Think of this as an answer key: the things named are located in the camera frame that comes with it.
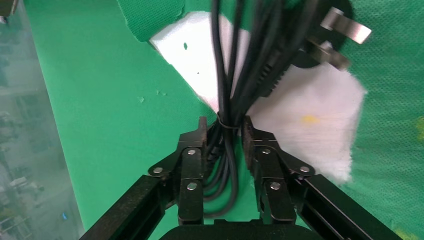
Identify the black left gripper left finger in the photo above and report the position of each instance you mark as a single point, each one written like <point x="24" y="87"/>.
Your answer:
<point x="191" y="172"/>

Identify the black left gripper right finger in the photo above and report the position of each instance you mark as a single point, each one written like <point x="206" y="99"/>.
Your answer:
<point x="276" y="185"/>

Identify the torn green table cloth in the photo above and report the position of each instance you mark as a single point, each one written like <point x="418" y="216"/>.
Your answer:
<point x="99" y="99"/>

